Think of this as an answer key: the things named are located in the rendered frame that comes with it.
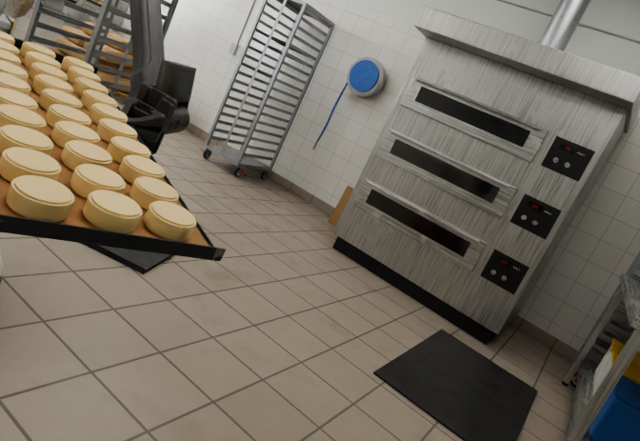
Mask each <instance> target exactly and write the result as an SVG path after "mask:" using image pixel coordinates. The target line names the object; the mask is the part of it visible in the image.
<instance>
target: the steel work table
mask: <svg viewBox="0 0 640 441"><path fill-rule="evenodd" d="M620 283H621V287H620V289H619V290H618V292H617V293H616V294H615V296H614V297H613V299H612V301H611V302H610V305H609V306H608V308H607V309H606V311H605V313H604V314H603V316H602V318H601V319H600V321H599V322H598V324H597V326H596V327H595V329H594V331H593V332H592V334H591V336H590V338H589V339H588V341H587V343H586V344H585V346H584V348H583V349H582V350H581V352H580V353H579V355H578V356H577V358H576V360H575V361H574V363H573V365H572V366H571V368H570V370H569V372H568V373H567V375H566V377H565V378H564V380H563V381H562V384H563V385H564V386H566V387H567V386H568V385H569V383H570V381H571V379H572V378H573V376H574V375H575V374H576V372H577V370H578V369H579V367H580V370H579V374H578V379H577V384H576V389H575V394H574V398H573V403H572V408H571V413H570V421H569V427H568V432H567V437H566V440H565V441H594V440H592V439H591V437H590V425H591V423H592V421H593V420H594V418H595V417H596V415H597V414H598V412H599V411H600V410H601V408H602V407H603V405H604V404H605V402H606V400H607V399H608V397H609V396H610V394H611V392H612V390H613V389H614V387H615V386H616V384H617V383H618V381H619V379H620V378H621V376H622V375H623V373H624V372H625V370H626V368H627V367H628V365H629V364H630V362H631V360H632V359H633V357H634V355H635V354H636V353H637V352H638V350H639V349H640V282H639V281H637V280H635V279H633V278H631V277H629V276H627V275H625V274H624V273H622V275H621V276H620ZM623 296H624V301H625V306H626V310H627V315H628V319H629V324H630V326H631V327H633V328H635V330H634V332H633V333H632V335H631V336H630V338H629V340H628V342H627V343H626V345H625V346H624V348H623V349H622V350H621V352H620V353H619V355H618V357H617V358H616V360H615V361H614V363H613V364H612V366H611V368H610V370H609V371H608V373H607V375H606V376H605V378H604V379H603V381H602V383H601V384H600V386H599V387H598V389H597V390H596V392H595V394H594V395H593V396H592V393H593V384H592V383H593V378H594V375H595V370H596V369H597V368H596V367H595V366H593V365H592V364H591V363H589V362H587V361H586V360H584V359H585V357H586V356H587V354H588V353H589V351H590V349H591V347H592V345H593V344H594V342H595V341H596V339H597V337H598V336H599V334H600V332H601V331H602V329H603V328H604V327H605V325H606V324H607V322H608V320H609V319H610V317H611V315H612V313H613V312H614V310H615V308H616V307H617V305H618V304H619V302H620V300H621V299H622V297H623Z"/></svg>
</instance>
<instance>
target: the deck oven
mask: <svg viewBox="0 0 640 441"><path fill-rule="evenodd" d="M414 26H415V27H416V28H417V29H418V30H419V31H420V32H421V33H422V34H423V35H424V36H425V37H426V39H425V41H424V43H423V45H422V47H421V49H420V51H419V53H418V55H417V57H416V59H415V61H414V63H413V65H412V67H411V69H410V73H409V75H408V77H407V79H406V81H405V83H404V85H403V87H402V89H401V91H400V93H399V95H398V97H397V99H396V101H395V103H394V105H393V107H392V109H391V111H390V115H389V117H388V119H387V121H386V123H385V125H384V127H383V129H382V130H381V133H380V135H379V137H378V139H377V141H376V143H375V145H374V147H373V149H372V151H371V154H370V157H369V159H368V161H367V163H366V165H365V167H364V168H363V170H362V173H361V175H360V177H359V179H358V181H357V183H356V185H355V187H354V189H353V191H352V193H351V196H350V199H349V201H348V203H347V205H346V206H345V208H344V210H343V212H342V215H341V217H340V219H339V221H338V223H337V225H336V227H335V229H334V231H333V233H334V234H336V235H337V236H338V237H337V239H336V241H335V243H334V245H333V248H334V249H335V250H337V251H339V252H341V253H342V254H344V255H345V256H347V257H348V258H349V259H351V260H352V261H354V262H355V263H357V264H359V265H360V266H362V267H363V268H365V269H367V270H368V271H370V272H372V273H373V274H375V275H377V276H378V277H380V278H381V279H383V280H384V281H386V282H388V283H389V284H391V285H392V286H394V287H395V288H397V289H398V290H400V291H401V292H403V293H404V294H406V295H408V296H409V297H411V298H412V299H414V300H416V301H417V302H419V303H420V304H422V305H423V306H425V307H427V308H428V309H430V310H431V311H433V312H435V313H437V314H438V315H440V316H441V317H443V318H444V319H446V320H448V321H449V322H451V323H452V324H453V325H454V326H456V327H458V328H459V329H461V330H462V331H465V332H466V333H468V334H469V335H471V336H472V337H474V338H476V339H477V340H479V341H480V342H482V343H483V344H485V345H487V344H488V343H489V341H490V340H491V339H492V338H493V337H494V336H495V335H496V334H499V333H500V332H501V331H502V330H503V329H504V328H505V327H506V326H507V325H508V324H509V323H510V322H511V321H512V320H513V319H514V318H515V317H516V316H517V315H518V314H519V313H520V311H521V310H522V308H523V307H524V305H525V303H526V301H527V300H528V298H529V296H530V294H531V292H532V290H533V288H534V287H535V285H536V283H537V281H538V280H539V278H540V276H541V275H542V273H543V271H544V269H545V268H546V266H547V264H548V263H549V261H550V259H551V257H552V256H553V254H554V252H555V250H556V249H557V247H558V245H559V243H560V242H561V240H562V238H563V237H564V235H565V233H566V231H567V230H568V228H569V226H570V224H571V222H572V220H573V218H574V217H575V215H576V213H577V212H578V211H579V209H580V207H581V205H582V204H583V202H584V200H585V199H586V197H587V195H588V193H589V192H590V189H591V187H592V186H593V184H594V182H595V180H596V179H597V177H598V175H599V173H600V172H601V170H602V169H603V167H604V166H605V164H606V162H607V161H608V159H609V157H610V155H611V153H612V151H613V149H614V148H615V146H616V144H617V142H618V141H619V139H620V137H621V135H622V134H623V132H624V133H628V132H629V130H630V128H631V126H632V124H633V123H634V121H635V119H636V118H637V115H638V112H639V109H640V76H637V75H634V74H631V73H628V72H625V71H622V70H618V69H615V68H612V67H609V66H606V65H603V64H600V63H597V62H594V61H591V60H589V59H586V58H583V57H580V56H577V55H574V54H571V53H568V52H565V51H562V50H558V49H555V48H552V47H549V46H545V45H542V44H539V43H536V42H533V41H530V40H528V39H525V38H522V37H519V36H516V35H513V34H510V33H507V32H504V31H501V30H497V29H494V28H491V27H488V26H485V25H482V24H479V23H476V22H473V21H470V20H468V19H465V18H462V17H459V16H456V15H453V14H450V13H447V12H444V11H441V10H437V9H433V8H430V7H427V6H423V8H422V9H421V11H420V13H419V15H418V17H417V19H416V22H415V24H414Z"/></svg>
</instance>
